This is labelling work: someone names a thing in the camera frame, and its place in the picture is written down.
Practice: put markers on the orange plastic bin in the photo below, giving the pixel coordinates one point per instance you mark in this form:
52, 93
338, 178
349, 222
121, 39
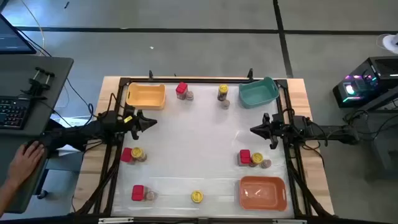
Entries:
262, 194

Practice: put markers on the person's hand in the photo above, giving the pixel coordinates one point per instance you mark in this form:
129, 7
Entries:
26, 161

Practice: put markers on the grey desk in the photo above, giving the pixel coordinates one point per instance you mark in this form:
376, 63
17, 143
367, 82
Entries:
18, 74

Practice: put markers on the dark equipment cart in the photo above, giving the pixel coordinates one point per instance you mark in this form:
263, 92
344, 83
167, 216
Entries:
385, 140

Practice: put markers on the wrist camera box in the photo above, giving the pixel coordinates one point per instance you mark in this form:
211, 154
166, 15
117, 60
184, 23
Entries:
109, 118
300, 123

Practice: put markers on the black frame clip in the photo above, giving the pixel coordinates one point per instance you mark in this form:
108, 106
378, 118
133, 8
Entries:
150, 74
250, 73

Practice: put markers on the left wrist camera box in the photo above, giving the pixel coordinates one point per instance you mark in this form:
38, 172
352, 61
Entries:
109, 118

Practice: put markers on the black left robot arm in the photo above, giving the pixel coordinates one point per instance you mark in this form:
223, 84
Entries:
77, 133

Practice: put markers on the black clamp stand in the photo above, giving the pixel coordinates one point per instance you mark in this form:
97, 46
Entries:
38, 82

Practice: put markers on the yellow plastic bin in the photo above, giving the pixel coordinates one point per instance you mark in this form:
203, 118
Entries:
146, 98

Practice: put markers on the silver bracket plate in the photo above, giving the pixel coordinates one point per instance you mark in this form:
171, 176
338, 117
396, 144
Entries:
115, 220
289, 221

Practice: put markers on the computer monitor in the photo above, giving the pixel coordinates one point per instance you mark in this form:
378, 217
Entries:
12, 37

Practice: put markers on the teal plastic bin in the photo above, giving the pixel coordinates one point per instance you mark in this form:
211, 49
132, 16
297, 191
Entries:
258, 95

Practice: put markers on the black caster wheel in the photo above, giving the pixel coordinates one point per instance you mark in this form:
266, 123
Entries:
42, 194

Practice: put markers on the person's forearm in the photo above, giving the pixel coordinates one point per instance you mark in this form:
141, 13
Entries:
7, 196

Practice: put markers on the white round object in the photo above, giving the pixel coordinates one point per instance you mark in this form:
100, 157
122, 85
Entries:
390, 42

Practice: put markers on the small black floor object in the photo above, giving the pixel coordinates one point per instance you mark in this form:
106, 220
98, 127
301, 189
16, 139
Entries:
66, 5

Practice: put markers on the black lit computer case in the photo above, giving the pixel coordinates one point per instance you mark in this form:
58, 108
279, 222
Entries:
363, 84

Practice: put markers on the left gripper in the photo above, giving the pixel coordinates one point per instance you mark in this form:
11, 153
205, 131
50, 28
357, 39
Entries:
127, 126

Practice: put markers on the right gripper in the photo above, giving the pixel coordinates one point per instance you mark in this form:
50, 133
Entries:
283, 129

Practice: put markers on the black aluminium table frame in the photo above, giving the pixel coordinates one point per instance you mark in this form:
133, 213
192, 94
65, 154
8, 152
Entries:
186, 80

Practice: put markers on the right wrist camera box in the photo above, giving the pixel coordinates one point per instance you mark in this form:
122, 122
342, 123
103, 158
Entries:
300, 123

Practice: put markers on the yellow tag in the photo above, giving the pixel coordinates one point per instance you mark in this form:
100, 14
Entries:
128, 119

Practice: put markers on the red-lid smoked paprika tin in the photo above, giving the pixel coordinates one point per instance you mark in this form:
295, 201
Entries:
245, 156
126, 155
181, 88
138, 193

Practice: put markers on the black backlit keyboard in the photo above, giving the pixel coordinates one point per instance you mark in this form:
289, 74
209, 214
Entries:
12, 112

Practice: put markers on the white paper sheet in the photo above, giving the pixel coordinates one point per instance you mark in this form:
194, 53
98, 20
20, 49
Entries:
73, 119

